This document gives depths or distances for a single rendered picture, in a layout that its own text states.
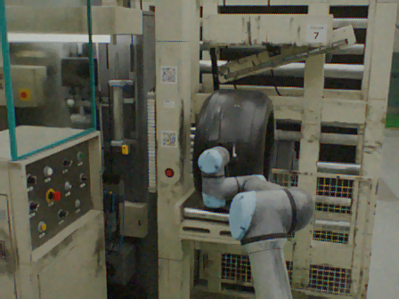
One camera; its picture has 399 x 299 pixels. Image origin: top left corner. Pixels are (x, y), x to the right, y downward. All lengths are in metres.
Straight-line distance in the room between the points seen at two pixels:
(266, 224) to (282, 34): 1.25
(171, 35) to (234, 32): 0.34
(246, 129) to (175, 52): 0.48
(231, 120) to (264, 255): 0.85
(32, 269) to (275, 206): 0.96
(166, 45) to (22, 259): 1.04
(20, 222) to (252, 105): 0.99
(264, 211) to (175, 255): 1.20
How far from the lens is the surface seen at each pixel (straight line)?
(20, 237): 1.73
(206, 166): 1.49
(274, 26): 2.22
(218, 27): 2.26
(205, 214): 2.08
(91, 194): 2.17
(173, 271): 2.34
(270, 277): 1.14
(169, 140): 2.11
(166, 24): 2.06
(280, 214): 1.16
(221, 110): 1.91
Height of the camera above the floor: 1.68
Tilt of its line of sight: 13 degrees down
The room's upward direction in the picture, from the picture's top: 1 degrees clockwise
